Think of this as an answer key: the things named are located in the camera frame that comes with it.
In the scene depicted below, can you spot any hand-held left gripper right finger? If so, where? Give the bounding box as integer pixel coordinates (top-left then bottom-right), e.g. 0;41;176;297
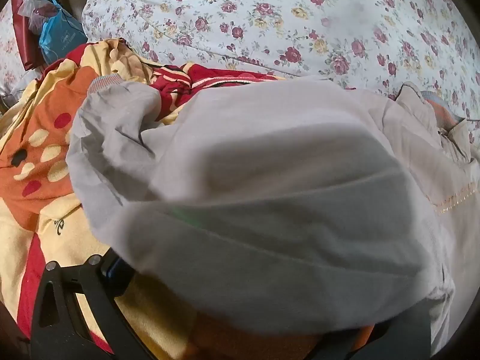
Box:
311;295;433;360

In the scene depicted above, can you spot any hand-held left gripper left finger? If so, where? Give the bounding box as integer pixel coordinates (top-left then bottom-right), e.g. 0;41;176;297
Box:
31;250;158;360

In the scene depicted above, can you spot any beige jacket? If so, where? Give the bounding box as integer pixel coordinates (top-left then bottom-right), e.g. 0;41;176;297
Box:
65;75;480;347

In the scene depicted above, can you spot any yellow red printed blanket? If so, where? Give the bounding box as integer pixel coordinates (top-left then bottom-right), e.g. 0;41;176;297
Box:
0;38;376;360

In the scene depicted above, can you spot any blue bag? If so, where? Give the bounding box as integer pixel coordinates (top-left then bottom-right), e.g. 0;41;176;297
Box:
39;0;88;64

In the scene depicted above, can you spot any red bag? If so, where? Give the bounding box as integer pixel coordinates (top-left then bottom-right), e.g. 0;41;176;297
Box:
11;0;44;71

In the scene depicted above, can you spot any white plastic bag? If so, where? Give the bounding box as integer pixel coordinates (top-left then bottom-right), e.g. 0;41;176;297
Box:
20;0;58;34

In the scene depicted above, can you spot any floral bed sheet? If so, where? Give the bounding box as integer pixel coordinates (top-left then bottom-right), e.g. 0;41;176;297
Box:
0;0;480;121

